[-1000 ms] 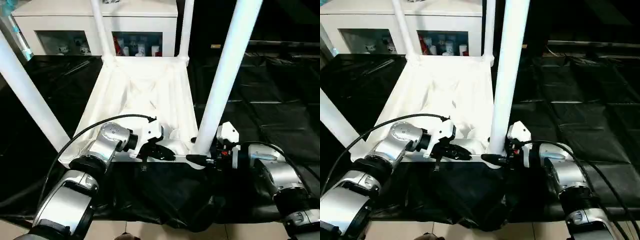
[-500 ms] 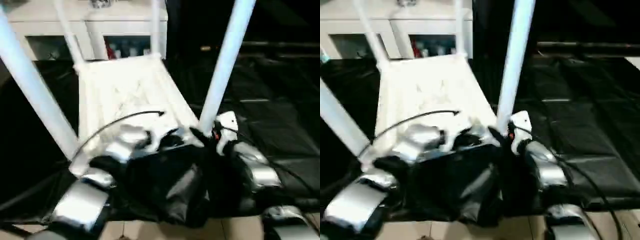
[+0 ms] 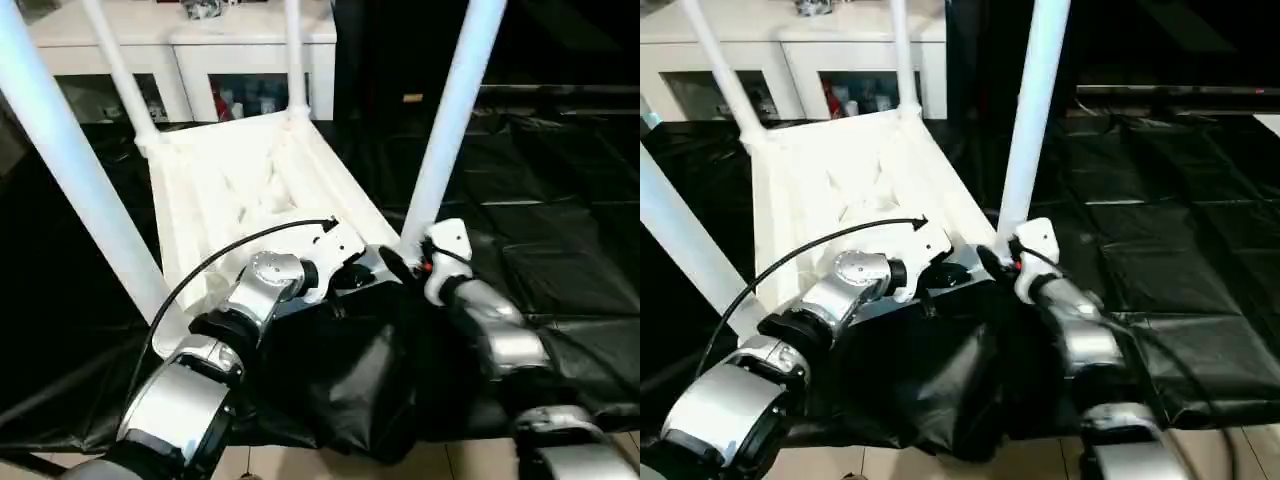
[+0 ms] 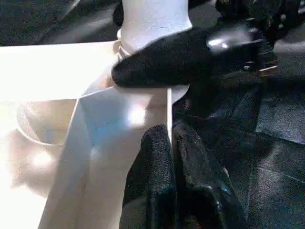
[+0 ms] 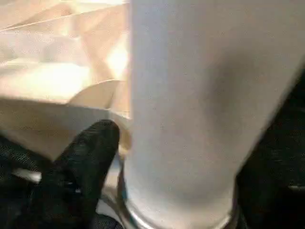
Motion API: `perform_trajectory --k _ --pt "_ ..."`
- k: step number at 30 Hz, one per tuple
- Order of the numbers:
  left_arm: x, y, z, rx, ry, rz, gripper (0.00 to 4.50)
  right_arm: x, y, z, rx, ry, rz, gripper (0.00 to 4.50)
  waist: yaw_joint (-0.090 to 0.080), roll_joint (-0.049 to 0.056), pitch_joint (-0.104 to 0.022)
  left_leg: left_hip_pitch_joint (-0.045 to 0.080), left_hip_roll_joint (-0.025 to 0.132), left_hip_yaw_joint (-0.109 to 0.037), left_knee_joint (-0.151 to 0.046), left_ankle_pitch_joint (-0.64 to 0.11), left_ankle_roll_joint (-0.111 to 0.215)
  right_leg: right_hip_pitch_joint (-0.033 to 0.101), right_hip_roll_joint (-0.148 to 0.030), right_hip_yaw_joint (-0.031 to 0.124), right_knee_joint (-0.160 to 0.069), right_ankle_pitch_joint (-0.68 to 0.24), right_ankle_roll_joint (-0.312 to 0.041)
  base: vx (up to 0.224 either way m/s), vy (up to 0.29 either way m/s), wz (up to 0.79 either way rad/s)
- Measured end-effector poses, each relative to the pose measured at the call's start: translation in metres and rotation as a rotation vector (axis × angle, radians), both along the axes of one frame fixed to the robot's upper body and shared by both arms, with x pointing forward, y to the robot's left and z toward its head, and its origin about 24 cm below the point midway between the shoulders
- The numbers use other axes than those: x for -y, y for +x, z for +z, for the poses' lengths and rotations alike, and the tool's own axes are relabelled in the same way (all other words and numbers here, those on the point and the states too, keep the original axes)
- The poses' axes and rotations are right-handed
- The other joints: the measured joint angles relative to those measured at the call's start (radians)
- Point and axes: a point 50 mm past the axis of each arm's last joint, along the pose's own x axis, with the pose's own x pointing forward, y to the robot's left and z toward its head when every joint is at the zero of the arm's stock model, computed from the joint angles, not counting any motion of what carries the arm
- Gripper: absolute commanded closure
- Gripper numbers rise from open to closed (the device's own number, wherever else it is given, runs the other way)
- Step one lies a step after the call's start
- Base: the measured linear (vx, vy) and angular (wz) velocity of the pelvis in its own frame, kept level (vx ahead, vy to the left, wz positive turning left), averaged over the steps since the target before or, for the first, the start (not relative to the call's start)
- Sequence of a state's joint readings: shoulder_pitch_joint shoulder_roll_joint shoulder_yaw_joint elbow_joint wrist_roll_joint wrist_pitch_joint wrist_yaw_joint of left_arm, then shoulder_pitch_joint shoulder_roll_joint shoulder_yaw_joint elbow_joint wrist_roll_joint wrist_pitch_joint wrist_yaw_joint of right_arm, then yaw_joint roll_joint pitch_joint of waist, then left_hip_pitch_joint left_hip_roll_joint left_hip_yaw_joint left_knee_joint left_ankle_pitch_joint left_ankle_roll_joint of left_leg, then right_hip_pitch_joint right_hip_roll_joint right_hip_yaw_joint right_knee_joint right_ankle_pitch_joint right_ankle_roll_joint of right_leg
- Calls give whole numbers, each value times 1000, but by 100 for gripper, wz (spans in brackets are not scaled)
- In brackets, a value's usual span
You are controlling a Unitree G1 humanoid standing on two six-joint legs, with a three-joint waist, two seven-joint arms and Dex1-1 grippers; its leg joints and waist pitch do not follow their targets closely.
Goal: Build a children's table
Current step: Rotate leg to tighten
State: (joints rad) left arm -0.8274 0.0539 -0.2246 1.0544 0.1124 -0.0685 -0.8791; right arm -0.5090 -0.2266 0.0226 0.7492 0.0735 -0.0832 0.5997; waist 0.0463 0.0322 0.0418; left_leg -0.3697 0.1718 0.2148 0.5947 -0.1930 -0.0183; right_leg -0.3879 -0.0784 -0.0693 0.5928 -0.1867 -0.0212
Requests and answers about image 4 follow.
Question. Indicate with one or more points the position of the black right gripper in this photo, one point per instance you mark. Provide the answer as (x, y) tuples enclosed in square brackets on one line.
[(274, 23)]

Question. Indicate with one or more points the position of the white plastic table leg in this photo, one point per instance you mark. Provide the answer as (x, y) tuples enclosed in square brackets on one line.
[(155, 21)]

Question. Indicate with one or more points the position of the white plastic table top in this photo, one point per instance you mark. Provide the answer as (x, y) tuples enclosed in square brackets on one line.
[(35, 71)]

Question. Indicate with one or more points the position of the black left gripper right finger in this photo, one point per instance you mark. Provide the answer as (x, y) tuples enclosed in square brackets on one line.
[(200, 190)]

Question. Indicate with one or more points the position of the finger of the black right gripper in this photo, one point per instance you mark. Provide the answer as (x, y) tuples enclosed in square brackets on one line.
[(118, 14), (166, 64)]

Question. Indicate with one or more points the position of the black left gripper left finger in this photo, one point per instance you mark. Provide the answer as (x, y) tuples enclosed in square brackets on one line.
[(155, 171)]

